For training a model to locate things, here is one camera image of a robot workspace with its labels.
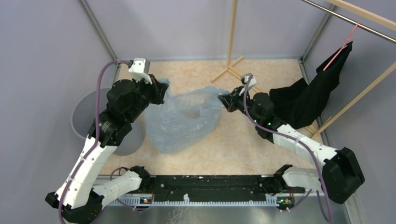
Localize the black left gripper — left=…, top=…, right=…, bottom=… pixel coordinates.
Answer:
left=127, top=72, right=170, bottom=121

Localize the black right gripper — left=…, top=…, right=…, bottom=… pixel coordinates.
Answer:
left=218, top=86, right=261, bottom=124

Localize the blue plastic trash bag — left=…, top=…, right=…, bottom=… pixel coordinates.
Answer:
left=144, top=86, right=228, bottom=154

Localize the grey round trash bin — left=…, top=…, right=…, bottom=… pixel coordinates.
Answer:
left=71, top=91, right=145, bottom=156

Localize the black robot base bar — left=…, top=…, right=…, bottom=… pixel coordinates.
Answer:
left=120, top=174, right=306, bottom=203

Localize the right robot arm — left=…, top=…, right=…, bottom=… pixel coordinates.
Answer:
left=218, top=86, right=365, bottom=204

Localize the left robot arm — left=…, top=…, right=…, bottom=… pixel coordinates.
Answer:
left=45, top=75, right=170, bottom=224

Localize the black hanging t-shirt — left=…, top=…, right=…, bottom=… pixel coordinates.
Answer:
left=269, top=41, right=353, bottom=129

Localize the pink clothes hanger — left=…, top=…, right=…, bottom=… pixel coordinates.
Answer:
left=322, top=22, right=360, bottom=71

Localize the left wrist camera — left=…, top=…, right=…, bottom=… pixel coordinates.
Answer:
left=128, top=58, right=152, bottom=84

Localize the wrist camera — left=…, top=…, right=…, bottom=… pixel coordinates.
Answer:
left=240, top=73, right=257, bottom=95
left=128, top=58, right=152, bottom=84

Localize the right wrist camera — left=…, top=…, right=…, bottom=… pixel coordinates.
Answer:
left=240, top=73, right=257, bottom=95

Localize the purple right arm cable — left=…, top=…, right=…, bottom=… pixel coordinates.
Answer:
left=242, top=76, right=333, bottom=223

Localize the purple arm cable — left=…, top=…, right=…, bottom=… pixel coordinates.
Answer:
left=242, top=76, right=333, bottom=223
left=57, top=60, right=154, bottom=224

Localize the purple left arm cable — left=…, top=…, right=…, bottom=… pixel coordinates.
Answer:
left=57, top=60, right=154, bottom=224

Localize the white slotted cable duct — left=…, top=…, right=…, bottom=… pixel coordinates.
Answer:
left=107, top=194, right=279, bottom=207

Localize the metal hanging rail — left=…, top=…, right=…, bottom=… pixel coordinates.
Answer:
left=302, top=0, right=396, bottom=44

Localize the wooden clothes rack frame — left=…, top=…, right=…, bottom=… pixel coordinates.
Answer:
left=211, top=0, right=396, bottom=140

